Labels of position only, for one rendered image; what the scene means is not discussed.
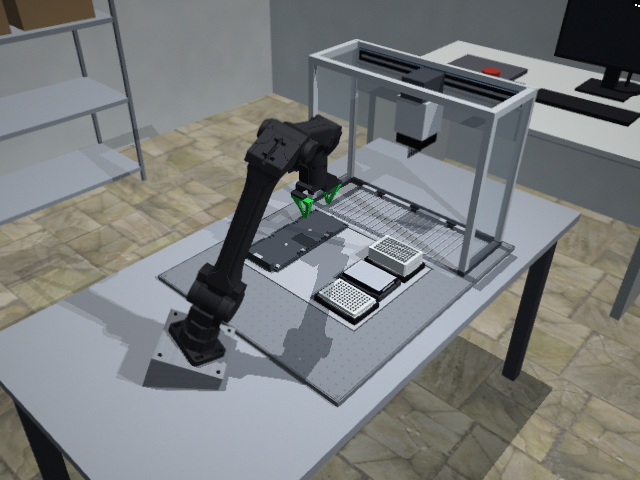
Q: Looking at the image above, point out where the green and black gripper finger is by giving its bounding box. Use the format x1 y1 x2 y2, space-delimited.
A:
323 183 342 205
291 195 313 219

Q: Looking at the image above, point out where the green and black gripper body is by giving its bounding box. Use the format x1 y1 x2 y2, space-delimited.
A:
291 164 342 200

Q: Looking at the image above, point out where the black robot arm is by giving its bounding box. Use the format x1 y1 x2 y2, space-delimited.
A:
168 115 342 367

